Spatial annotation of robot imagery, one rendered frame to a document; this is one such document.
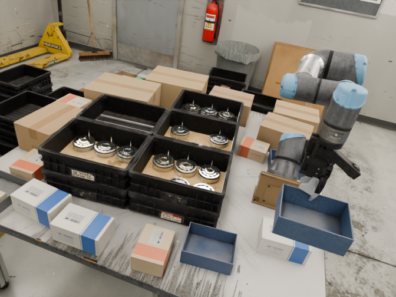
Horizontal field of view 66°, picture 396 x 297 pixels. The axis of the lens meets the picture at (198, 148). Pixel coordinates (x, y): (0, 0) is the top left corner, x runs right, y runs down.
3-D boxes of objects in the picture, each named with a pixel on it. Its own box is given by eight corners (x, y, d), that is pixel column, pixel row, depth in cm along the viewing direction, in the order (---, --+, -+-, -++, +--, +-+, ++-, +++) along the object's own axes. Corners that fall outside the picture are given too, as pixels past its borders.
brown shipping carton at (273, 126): (305, 146, 202) (314, 125, 194) (300, 163, 185) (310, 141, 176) (262, 132, 211) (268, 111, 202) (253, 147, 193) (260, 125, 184)
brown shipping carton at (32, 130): (59, 124, 184) (56, 100, 175) (91, 135, 179) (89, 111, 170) (19, 148, 160) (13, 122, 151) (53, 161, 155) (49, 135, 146)
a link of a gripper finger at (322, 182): (313, 186, 93) (323, 162, 89) (319, 188, 92) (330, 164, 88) (313, 195, 89) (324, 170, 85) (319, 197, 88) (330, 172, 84)
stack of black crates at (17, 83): (32, 108, 301) (23, 63, 276) (58, 115, 295) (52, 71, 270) (-3, 125, 268) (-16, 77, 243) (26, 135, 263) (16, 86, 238)
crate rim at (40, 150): (151, 138, 148) (151, 134, 146) (126, 176, 123) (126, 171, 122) (75, 120, 152) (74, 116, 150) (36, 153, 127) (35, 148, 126)
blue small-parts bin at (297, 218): (339, 218, 96) (349, 203, 92) (343, 257, 84) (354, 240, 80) (276, 198, 99) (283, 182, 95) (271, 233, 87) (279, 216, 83)
